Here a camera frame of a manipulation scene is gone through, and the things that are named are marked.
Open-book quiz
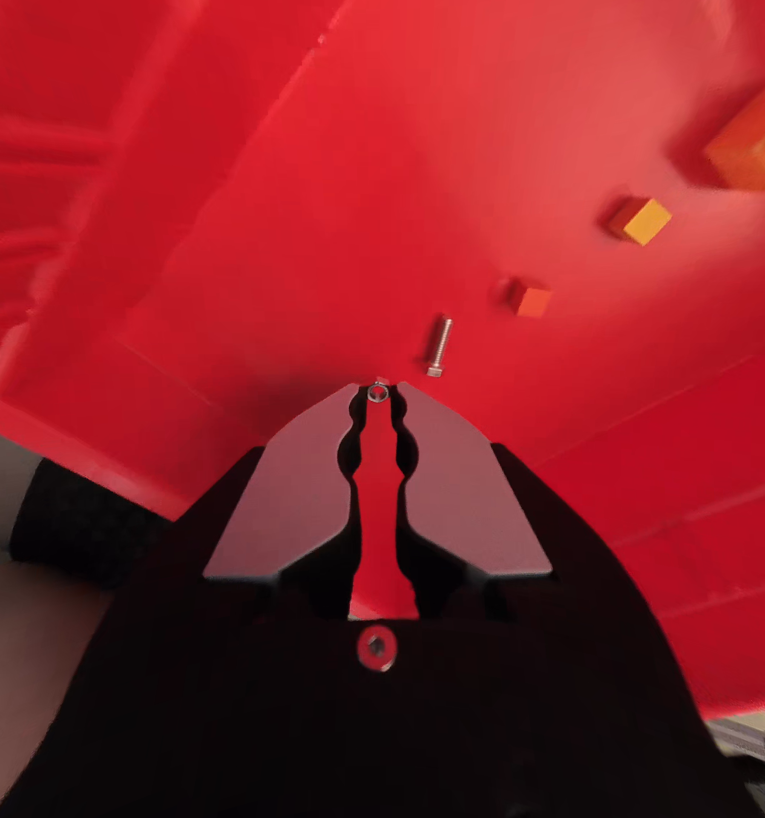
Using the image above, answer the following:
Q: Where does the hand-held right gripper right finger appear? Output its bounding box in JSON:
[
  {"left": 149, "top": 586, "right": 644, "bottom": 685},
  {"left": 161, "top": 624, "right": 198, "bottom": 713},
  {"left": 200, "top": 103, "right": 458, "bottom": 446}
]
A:
[{"left": 393, "top": 381, "right": 553, "bottom": 582}]

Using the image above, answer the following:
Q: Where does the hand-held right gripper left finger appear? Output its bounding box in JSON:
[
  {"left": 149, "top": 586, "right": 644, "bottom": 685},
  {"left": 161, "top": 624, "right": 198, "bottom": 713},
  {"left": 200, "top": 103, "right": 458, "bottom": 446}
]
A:
[{"left": 204, "top": 381, "right": 364, "bottom": 585}]

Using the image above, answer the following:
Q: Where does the red cube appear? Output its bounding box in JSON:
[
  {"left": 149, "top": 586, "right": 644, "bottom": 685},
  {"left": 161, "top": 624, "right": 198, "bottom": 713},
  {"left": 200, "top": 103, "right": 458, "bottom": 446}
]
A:
[{"left": 511, "top": 282, "right": 553, "bottom": 319}]

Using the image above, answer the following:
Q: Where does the red plastic bin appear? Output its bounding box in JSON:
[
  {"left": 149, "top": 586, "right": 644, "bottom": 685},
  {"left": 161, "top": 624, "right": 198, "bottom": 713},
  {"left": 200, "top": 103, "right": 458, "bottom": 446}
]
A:
[{"left": 0, "top": 0, "right": 765, "bottom": 719}]

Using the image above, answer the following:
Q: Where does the small metal screw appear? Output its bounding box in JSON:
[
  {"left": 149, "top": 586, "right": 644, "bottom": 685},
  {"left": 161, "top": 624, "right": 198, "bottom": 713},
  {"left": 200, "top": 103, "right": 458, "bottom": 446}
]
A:
[{"left": 426, "top": 316, "right": 455, "bottom": 379}]

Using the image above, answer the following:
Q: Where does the yellow cube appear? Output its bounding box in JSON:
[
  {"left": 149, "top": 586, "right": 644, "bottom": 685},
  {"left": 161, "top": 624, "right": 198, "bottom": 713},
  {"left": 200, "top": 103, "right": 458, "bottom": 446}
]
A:
[{"left": 610, "top": 196, "right": 673, "bottom": 246}]

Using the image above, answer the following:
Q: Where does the orange cube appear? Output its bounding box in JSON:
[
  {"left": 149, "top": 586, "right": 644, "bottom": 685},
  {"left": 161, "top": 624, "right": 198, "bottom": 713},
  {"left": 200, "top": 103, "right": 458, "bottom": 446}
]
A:
[{"left": 705, "top": 84, "right": 765, "bottom": 199}]

